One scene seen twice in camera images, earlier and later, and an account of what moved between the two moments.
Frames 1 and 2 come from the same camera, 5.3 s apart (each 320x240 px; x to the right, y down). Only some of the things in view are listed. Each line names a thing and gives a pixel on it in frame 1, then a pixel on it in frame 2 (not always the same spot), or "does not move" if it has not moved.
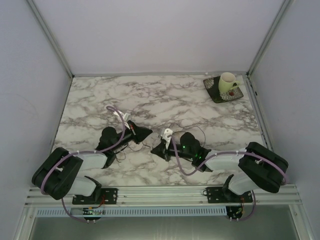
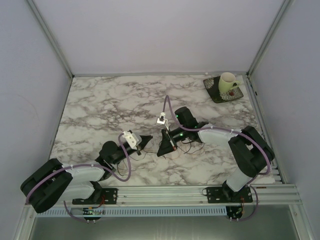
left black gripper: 138,133 to 145,139
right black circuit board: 231,212 does not move
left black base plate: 106,196 does not move
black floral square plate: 212,85 does not move
